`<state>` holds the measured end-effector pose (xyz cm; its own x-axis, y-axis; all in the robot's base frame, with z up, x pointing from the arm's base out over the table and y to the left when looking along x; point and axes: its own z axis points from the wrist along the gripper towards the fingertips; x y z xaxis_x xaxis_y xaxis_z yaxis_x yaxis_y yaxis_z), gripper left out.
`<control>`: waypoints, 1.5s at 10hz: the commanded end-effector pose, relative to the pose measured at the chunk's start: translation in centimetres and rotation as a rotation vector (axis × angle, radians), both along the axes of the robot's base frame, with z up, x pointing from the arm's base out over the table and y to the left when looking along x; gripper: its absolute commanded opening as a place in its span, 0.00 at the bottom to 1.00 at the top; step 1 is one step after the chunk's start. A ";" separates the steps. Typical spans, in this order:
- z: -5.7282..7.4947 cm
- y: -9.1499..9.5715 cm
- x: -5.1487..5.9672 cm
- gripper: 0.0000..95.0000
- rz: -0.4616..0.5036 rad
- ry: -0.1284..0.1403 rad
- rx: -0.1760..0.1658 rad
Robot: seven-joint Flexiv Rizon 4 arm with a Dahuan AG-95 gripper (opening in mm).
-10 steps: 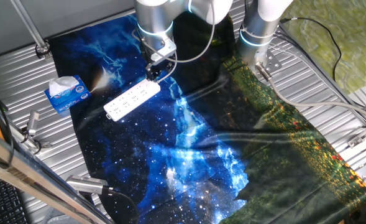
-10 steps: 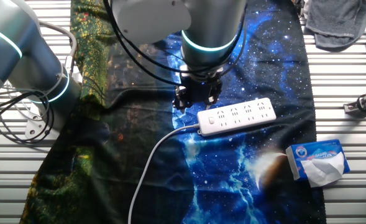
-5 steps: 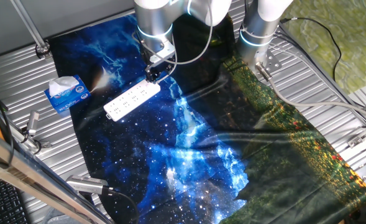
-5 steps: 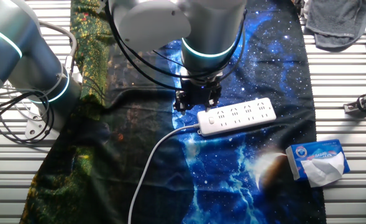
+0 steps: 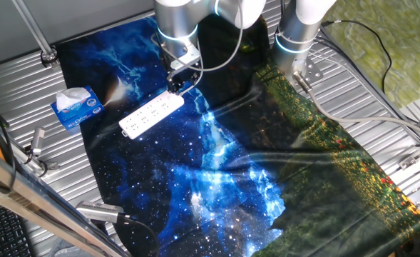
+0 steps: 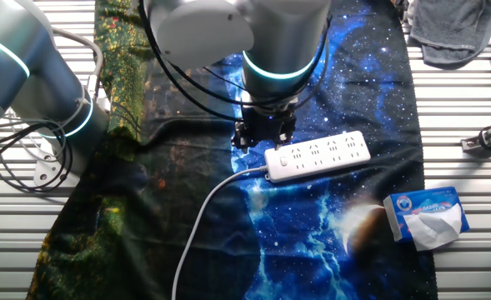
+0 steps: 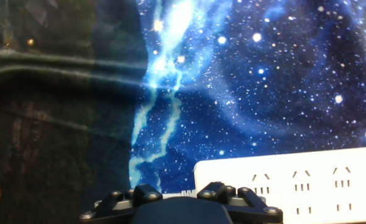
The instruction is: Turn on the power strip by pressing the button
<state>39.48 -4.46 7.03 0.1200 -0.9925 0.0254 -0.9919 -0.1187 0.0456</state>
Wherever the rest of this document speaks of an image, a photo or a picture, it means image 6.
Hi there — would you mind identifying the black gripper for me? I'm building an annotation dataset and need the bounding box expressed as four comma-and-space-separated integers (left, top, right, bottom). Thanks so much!
232, 103, 298, 153

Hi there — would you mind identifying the white power strip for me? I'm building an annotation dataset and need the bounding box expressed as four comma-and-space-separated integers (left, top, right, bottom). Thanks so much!
263, 130, 372, 184

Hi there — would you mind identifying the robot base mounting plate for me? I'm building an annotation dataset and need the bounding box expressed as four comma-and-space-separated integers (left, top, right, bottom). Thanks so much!
33, 136, 84, 189

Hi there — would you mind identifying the galaxy print cloth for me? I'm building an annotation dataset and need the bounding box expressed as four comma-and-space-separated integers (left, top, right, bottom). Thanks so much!
26, 0, 440, 300

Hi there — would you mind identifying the blue tissue box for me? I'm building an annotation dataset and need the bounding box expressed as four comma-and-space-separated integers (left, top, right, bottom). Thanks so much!
383, 186, 471, 247

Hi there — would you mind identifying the white tissue sheet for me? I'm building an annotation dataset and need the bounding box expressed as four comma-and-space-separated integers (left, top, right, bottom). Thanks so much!
403, 202, 464, 253

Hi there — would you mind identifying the grey towel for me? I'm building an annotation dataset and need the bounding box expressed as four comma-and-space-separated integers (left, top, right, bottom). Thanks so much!
407, 0, 491, 70

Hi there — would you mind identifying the wrist cable loop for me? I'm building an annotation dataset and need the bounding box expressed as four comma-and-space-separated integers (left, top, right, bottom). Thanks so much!
138, 0, 333, 123

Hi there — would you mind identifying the white power strip cable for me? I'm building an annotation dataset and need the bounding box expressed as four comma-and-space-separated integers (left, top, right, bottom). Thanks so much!
170, 164, 269, 300

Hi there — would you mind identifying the thick grey robot cable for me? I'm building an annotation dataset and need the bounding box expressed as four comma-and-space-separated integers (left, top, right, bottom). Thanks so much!
49, 26, 106, 103

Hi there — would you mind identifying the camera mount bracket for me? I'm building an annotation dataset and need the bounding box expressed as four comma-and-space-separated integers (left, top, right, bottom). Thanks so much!
460, 123, 491, 158

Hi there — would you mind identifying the black base cable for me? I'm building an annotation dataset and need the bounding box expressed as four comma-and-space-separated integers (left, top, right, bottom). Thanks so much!
0, 119, 74, 194

